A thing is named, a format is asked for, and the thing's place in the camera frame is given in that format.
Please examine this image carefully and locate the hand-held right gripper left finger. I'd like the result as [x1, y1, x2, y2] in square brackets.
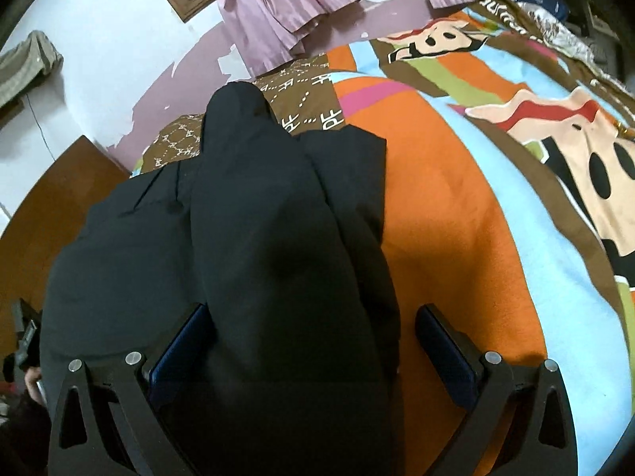
[47, 301, 215, 476]

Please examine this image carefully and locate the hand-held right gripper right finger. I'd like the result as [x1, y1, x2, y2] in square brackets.
[414, 303, 580, 476]

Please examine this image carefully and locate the beige hanging cloth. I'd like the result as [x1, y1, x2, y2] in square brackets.
[0, 30, 64, 110]

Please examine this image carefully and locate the wooden shelf unit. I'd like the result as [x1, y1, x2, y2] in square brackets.
[556, 0, 627, 80]

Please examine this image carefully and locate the black padded jacket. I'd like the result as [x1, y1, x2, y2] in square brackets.
[40, 82, 404, 476]

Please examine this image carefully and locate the person's left hand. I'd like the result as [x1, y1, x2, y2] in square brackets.
[24, 366, 50, 406]

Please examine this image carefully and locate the colourful printed blanket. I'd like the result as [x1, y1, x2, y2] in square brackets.
[129, 0, 635, 476]

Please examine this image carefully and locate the floral patterned cloth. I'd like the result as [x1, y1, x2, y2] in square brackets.
[518, 2, 613, 63]

